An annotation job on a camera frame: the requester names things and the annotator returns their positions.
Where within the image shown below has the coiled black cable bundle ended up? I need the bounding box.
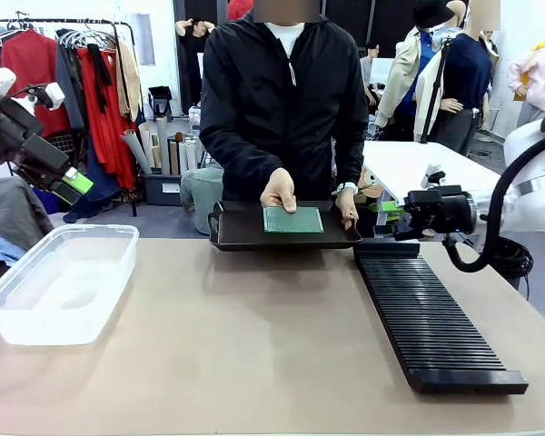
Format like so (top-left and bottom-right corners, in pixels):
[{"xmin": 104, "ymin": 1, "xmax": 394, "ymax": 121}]
[{"xmin": 483, "ymin": 235, "xmax": 535, "ymax": 279}]

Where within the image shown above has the person's right forearm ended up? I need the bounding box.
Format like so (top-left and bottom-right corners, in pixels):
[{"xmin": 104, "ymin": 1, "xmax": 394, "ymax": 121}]
[{"xmin": 199, "ymin": 129, "xmax": 283, "ymax": 192}]

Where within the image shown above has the tall grey cardboard tube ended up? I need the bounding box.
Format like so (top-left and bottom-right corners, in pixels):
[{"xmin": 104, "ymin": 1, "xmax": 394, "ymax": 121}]
[{"xmin": 155, "ymin": 115, "xmax": 172, "ymax": 176}]

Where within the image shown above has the mannequin with pink top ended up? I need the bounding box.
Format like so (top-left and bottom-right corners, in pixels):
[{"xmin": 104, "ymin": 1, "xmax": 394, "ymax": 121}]
[{"xmin": 507, "ymin": 26, "xmax": 545, "ymax": 137}]

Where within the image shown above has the person in black t-shirt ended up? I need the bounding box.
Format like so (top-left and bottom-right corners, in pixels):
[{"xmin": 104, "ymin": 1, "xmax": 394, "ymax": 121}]
[{"xmin": 175, "ymin": 17, "xmax": 217, "ymax": 111}]

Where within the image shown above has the crouching person in grey trousers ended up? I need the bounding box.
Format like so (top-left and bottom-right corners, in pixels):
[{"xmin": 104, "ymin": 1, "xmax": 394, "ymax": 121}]
[{"xmin": 179, "ymin": 164, "xmax": 226, "ymax": 224}]

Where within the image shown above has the person's black jacket torso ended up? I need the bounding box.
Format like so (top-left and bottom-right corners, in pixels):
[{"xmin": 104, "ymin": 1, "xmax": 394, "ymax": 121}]
[{"xmin": 198, "ymin": 8, "xmax": 369, "ymax": 203}]

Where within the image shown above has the person's left hand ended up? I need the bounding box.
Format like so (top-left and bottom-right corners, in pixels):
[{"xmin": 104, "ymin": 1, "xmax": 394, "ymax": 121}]
[{"xmin": 334, "ymin": 188, "xmax": 360, "ymax": 232}]

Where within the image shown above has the black slotted PCB rack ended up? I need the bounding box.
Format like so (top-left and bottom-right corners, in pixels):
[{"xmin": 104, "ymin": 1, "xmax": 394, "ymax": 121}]
[{"xmin": 352, "ymin": 242, "xmax": 530, "ymax": 395}]

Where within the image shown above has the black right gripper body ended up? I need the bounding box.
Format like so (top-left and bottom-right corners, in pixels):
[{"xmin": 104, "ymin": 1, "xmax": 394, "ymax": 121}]
[{"xmin": 404, "ymin": 184, "xmax": 476, "ymax": 237}]

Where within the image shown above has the black rectangular tray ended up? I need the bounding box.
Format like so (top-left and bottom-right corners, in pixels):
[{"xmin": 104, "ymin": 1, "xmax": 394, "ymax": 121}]
[{"xmin": 207, "ymin": 200, "xmax": 363, "ymax": 253}]

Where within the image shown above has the black clothes rack frame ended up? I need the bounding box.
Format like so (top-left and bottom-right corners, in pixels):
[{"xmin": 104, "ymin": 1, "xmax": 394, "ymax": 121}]
[{"xmin": 0, "ymin": 18, "xmax": 140, "ymax": 219}]

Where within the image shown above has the mannequin with beige coat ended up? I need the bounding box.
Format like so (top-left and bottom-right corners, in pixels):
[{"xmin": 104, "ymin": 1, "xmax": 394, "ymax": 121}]
[{"xmin": 375, "ymin": 0, "xmax": 455, "ymax": 143}]

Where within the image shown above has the grey storage bin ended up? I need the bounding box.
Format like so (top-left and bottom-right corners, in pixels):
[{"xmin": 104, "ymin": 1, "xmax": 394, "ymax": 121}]
[{"xmin": 140, "ymin": 172, "xmax": 185, "ymax": 207}]

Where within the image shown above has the mannequin with navy top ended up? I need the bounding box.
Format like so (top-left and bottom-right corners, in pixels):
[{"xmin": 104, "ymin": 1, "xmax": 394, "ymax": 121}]
[{"xmin": 429, "ymin": 0, "xmax": 501, "ymax": 156}]

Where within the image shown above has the beige garment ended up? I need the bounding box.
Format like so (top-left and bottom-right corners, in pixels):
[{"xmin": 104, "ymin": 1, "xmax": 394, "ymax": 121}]
[{"xmin": 114, "ymin": 38, "xmax": 143, "ymax": 123}]

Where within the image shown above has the red blouse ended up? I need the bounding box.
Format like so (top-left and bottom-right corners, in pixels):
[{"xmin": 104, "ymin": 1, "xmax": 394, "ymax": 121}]
[{"xmin": 0, "ymin": 29, "xmax": 72, "ymax": 138}]

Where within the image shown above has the white paper roll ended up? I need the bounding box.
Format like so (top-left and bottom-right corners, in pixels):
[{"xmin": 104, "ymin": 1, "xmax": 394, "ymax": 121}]
[{"xmin": 183, "ymin": 138, "xmax": 199, "ymax": 174}]

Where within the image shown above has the green plastic object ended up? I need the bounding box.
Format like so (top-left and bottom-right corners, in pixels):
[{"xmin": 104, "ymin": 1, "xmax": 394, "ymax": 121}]
[{"xmin": 368, "ymin": 203, "xmax": 391, "ymax": 224}]

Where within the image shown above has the person's left forearm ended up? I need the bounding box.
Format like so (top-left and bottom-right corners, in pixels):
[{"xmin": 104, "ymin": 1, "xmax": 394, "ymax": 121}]
[{"xmin": 330, "ymin": 126, "xmax": 369, "ymax": 188}]

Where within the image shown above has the brown paper roll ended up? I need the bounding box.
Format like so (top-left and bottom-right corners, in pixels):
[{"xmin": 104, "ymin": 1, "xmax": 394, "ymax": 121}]
[{"xmin": 173, "ymin": 131, "xmax": 185, "ymax": 176}]

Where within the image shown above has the person's right hand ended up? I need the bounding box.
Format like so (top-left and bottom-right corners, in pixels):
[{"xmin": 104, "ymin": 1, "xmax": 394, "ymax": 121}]
[{"xmin": 259, "ymin": 167, "xmax": 297, "ymax": 214}]

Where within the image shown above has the clear plastic container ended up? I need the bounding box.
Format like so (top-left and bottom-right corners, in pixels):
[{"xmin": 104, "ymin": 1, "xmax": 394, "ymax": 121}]
[{"xmin": 0, "ymin": 223, "xmax": 141, "ymax": 346}]

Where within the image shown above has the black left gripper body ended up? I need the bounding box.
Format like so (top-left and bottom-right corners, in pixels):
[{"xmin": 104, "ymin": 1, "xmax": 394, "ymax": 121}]
[{"xmin": 0, "ymin": 96, "xmax": 72, "ymax": 191}]

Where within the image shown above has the red long dress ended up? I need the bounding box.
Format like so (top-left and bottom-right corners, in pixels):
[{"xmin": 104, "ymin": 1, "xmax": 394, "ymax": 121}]
[{"xmin": 75, "ymin": 45, "xmax": 138, "ymax": 190}]

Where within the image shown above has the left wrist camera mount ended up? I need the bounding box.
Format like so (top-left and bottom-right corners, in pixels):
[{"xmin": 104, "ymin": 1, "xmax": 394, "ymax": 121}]
[{"xmin": 25, "ymin": 83, "xmax": 66, "ymax": 111}]

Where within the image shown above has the grey paper roll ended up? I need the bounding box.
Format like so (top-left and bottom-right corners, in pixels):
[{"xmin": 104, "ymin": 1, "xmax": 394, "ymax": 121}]
[{"xmin": 120, "ymin": 128, "xmax": 154, "ymax": 175}]

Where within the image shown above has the black stool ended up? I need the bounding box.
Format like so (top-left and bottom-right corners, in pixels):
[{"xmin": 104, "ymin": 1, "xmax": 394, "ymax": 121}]
[{"xmin": 146, "ymin": 85, "xmax": 174, "ymax": 123}]

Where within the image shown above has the green PCB board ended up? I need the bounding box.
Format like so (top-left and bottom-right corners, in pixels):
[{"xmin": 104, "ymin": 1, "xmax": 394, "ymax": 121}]
[{"xmin": 263, "ymin": 206, "xmax": 324, "ymax": 234}]

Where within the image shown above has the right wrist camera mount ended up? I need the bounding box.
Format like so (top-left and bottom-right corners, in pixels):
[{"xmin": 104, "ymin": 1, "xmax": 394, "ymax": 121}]
[{"xmin": 420, "ymin": 163, "xmax": 447, "ymax": 190}]

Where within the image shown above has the dark grey coat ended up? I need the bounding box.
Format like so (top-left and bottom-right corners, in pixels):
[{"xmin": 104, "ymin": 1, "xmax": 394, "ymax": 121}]
[{"xmin": 54, "ymin": 29, "xmax": 90, "ymax": 133}]

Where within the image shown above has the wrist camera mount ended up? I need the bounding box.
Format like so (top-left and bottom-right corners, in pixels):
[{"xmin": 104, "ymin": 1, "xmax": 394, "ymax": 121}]
[
  {"xmin": 25, "ymin": 83, "xmax": 66, "ymax": 111},
  {"xmin": 420, "ymin": 163, "xmax": 447, "ymax": 190}
]

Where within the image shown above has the black scarf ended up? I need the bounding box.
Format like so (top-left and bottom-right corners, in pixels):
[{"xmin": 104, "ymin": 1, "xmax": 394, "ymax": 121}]
[{"xmin": 86, "ymin": 43, "xmax": 114, "ymax": 115}]

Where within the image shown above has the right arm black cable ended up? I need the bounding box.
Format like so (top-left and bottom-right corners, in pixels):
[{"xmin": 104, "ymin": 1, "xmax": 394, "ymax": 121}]
[{"xmin": 442, "ymin": 134, "xmax": 545, "ymax": 273}]

